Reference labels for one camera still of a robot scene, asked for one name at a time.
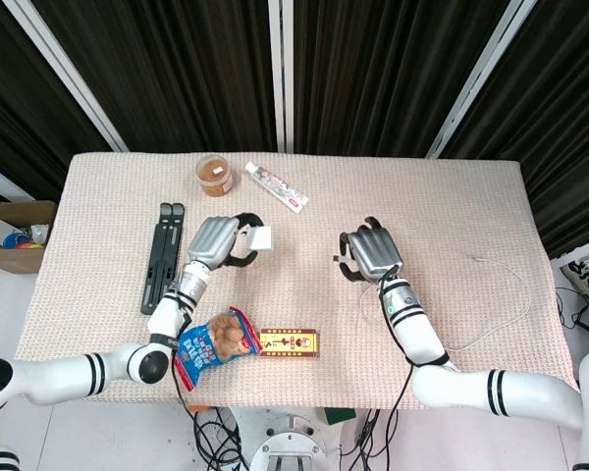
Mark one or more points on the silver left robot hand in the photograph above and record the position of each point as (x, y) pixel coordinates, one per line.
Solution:
(211, 240)

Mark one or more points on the black pleated curtain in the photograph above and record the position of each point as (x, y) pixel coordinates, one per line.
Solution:
(186, 73)

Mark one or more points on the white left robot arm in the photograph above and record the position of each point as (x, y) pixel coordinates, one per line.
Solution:
(59, 375)

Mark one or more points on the yellow and red box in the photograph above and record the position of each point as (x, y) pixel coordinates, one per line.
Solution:
(289, 343)

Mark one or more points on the brown cardboard box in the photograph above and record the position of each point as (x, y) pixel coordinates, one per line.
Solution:
(15, 230)

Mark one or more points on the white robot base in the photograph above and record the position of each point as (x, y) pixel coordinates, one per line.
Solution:
(287, 441)

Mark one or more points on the black folding laptop stand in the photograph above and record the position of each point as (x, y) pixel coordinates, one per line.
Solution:
(163, 255)

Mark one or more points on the clear jar of rubber bands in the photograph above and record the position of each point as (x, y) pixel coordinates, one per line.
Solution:
(215, 172)

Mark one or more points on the white charger plug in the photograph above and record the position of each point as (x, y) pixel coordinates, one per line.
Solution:
(262, 239)

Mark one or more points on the white frame post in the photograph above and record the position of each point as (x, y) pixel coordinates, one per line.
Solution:
(64, 68)
(476, 83)
(281, 73)

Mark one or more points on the white toothpaste tube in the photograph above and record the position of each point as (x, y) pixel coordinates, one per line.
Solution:
(275, 185)

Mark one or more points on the blue snack bag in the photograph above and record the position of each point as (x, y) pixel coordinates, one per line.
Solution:
(203, 350)

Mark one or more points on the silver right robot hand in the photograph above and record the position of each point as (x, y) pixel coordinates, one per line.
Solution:
(375, 250)

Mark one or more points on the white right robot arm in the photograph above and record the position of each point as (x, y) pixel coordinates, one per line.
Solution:
(471, 387)

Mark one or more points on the beige waffle tablecloth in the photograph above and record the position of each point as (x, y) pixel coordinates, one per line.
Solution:
(299, 294)

